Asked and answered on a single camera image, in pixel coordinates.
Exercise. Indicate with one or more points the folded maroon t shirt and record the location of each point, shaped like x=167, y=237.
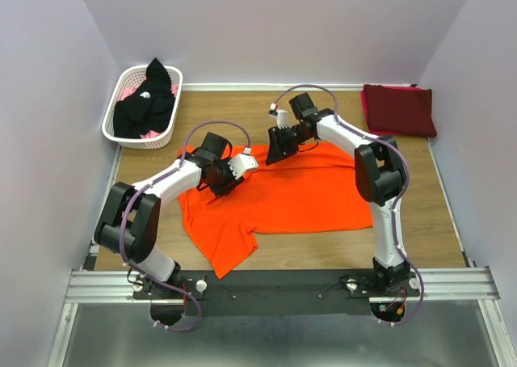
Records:
x=407, y=112

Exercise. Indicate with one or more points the orange t shirt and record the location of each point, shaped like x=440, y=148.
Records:
x=311, y=192

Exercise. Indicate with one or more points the black t shirt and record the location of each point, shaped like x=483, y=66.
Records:
x=157, y=81

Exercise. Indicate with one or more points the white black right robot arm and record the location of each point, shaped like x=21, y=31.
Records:
x=381, y=176

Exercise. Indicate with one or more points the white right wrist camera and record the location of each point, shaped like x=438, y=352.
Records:
x=281, y=119

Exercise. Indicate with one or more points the pink garment in basket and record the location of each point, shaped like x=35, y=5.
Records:
x=141, y=116

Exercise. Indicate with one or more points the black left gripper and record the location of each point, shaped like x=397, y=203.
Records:
x=220, y=191

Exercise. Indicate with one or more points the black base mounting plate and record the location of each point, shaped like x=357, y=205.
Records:
x=278, y=293

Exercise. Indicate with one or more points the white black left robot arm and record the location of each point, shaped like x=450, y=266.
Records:
x=128, y=224

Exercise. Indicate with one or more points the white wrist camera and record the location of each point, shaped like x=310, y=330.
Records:
x=281, y=119
x=241, y=164

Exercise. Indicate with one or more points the white plastic laundry basket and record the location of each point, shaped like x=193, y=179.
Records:
x=133, y=77

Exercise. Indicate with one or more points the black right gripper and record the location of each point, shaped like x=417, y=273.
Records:
x=277, y=149

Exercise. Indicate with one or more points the aluminium extrusion rail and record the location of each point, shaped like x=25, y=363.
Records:
x=440, y=284

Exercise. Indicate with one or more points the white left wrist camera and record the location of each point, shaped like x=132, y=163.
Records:
x=241, y=164

